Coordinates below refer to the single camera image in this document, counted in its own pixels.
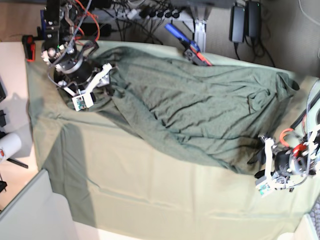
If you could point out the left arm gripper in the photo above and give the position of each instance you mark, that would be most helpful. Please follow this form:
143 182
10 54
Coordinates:
258 160

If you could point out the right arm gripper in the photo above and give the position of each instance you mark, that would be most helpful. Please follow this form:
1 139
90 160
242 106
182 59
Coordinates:
104 86

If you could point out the green T-shirt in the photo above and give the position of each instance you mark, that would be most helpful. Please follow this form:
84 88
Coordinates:
206 115

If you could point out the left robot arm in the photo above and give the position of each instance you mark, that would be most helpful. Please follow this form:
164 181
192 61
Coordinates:
297 152

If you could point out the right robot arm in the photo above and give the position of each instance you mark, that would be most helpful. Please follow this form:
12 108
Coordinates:
71 68

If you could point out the black power adapter left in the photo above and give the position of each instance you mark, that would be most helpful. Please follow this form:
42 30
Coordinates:
91 29

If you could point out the blue orange clamp at corner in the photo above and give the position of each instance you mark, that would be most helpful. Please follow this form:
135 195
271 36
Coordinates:
29 45

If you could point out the power strip with plugs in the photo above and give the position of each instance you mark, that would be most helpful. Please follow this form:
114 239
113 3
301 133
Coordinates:
155 13

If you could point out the blue orange clamp on cloth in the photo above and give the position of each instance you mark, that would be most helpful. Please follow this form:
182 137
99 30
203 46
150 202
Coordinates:
192 51

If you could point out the white paper roll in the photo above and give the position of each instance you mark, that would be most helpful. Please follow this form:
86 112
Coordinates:
10 144

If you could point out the black stick on table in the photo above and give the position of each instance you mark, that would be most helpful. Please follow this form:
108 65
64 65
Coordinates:
18 163

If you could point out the black power brick pair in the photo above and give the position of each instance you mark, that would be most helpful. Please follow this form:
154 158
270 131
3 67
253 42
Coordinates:
245 21

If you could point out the aluminium frame leg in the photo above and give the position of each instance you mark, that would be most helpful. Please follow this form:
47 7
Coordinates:
200 16

